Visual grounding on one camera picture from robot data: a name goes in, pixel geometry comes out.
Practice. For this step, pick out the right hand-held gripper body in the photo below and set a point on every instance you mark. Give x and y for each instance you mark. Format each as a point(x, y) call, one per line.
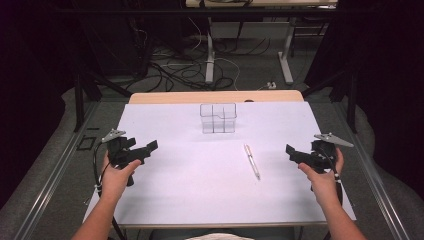
point(321, 154)

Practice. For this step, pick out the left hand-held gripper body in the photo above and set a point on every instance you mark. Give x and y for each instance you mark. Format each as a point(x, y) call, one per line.
point(120, 151)

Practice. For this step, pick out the person's left hand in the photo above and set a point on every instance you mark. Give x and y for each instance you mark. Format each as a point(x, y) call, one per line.
point(115, 180)

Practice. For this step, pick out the person's right hand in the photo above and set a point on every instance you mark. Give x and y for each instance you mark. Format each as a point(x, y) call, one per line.
point(324, 186)

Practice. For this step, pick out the white pen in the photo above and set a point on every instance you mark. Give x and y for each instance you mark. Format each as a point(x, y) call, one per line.
point(251, 161)

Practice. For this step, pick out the black metal stand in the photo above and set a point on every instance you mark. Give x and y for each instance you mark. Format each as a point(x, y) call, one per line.
point(79, 100)
point(350, 100)

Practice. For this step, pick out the white table mat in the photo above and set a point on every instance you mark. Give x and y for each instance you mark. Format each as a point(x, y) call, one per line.
point(206, 176)

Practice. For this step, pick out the white power plug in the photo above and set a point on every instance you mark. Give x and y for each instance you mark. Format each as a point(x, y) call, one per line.
point(271, 85)

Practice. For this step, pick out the clear plastic pen holder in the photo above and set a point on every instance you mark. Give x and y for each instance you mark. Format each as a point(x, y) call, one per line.
point(218, 118)

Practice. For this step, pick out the wooden table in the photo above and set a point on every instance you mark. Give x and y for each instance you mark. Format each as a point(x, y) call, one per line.
point(213, 96)

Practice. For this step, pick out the black curtain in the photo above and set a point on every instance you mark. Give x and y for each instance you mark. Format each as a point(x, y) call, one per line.
point(30, 83)
point(390, 83)

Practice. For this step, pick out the white-legged desk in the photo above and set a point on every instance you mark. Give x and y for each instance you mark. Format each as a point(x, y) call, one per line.
point(210, 60)

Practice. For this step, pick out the black horizontal bar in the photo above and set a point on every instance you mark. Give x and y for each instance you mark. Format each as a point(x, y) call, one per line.
point(200, 11)

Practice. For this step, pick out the metal floor rail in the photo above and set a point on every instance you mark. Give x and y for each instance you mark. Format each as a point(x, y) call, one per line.
point(50, 186)
point(376, 180)

